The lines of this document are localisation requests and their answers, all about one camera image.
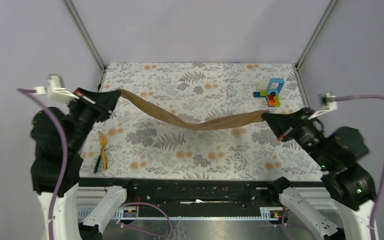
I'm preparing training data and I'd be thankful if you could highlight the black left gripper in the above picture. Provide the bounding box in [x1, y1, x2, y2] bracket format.
[67, 85, 122, 151]

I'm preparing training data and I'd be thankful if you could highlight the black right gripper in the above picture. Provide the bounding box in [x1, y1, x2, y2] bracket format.
[260, 105, 335, 168]

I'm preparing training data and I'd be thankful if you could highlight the brown cloth napkin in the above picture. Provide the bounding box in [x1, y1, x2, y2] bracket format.
[117, 88, 270, 131]

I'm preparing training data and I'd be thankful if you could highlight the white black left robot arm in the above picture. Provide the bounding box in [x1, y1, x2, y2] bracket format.
[26, 88, 135, 240]

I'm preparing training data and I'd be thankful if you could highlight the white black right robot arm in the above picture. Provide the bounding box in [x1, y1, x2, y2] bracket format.
[261, 107, 377, 240]

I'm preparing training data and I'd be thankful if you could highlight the colourful toy block structure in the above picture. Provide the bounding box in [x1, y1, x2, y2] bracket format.
[252, 77, 285, 108]

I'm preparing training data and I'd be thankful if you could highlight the yellow plastic fork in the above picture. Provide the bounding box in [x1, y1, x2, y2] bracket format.
[98, 131, 108, 171]

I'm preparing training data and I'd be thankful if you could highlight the floral patterned table mat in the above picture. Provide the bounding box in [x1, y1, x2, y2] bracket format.
[80, 62, 322, 181]

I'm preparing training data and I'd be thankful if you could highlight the dark green utensil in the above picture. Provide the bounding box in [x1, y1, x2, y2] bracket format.
[93, 147, 105, 174]

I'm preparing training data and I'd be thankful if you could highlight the white slotted cable duct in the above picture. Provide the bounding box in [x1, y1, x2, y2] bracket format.
[112, 207, 289, 222]

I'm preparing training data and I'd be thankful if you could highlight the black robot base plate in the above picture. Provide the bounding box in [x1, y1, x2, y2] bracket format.
[77, 177, 283, 218]

